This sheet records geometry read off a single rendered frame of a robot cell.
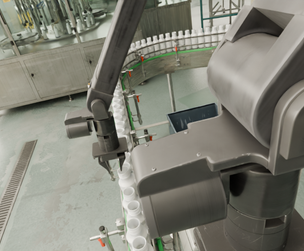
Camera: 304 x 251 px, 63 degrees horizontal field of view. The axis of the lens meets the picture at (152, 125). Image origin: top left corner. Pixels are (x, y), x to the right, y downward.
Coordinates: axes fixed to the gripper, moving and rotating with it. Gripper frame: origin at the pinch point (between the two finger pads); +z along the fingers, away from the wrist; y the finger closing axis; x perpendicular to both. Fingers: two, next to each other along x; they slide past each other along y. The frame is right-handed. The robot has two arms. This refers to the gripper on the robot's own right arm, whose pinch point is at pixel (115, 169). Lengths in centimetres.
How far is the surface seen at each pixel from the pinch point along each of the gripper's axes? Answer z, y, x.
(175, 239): 22.8, -14.8, 13.0
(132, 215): 6.2, -2.9, 13.5
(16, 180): 130, 122, -165
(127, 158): 4.7, -4.3, -9.7
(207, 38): 8, -92, -160
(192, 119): 32, -47, -68
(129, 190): 5.7, -3.2, 4.5
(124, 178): 2.7, -2.4, 2.1
